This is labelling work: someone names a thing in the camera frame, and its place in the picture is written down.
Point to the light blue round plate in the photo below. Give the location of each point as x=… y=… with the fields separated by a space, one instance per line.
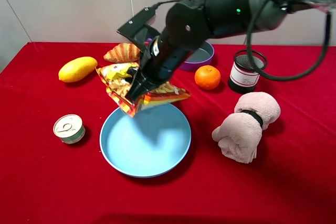
x=150 y=144

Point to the orange snack chips bag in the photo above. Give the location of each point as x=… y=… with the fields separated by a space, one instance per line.
x=118 y=77

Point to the purple toy frying pan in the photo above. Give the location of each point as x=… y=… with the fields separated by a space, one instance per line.
x=201 y=57

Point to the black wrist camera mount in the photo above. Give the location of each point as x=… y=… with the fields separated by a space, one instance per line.
x=138 y=30

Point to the black mesh pen holder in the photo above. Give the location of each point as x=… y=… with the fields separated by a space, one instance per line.
x=243 y=78

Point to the small pull-tab tin can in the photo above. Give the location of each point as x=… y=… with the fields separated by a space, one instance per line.
x=69 y=128

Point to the orange tangerine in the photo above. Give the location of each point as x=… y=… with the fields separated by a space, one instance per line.
x=207 y=77

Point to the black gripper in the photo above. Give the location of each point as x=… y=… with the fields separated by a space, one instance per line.
x=185 y=30

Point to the rolled pink towel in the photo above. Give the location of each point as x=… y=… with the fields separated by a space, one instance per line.
x=240 y=133

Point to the red velvet tablecloth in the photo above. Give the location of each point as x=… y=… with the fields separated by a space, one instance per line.
x=43 y=180

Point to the croissant bread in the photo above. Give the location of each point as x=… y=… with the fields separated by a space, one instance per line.
x=123 y=53

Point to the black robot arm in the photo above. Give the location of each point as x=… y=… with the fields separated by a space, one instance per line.
x=228 y=18

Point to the yellow mango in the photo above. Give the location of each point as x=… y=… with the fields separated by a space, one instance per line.
x=77 y=69

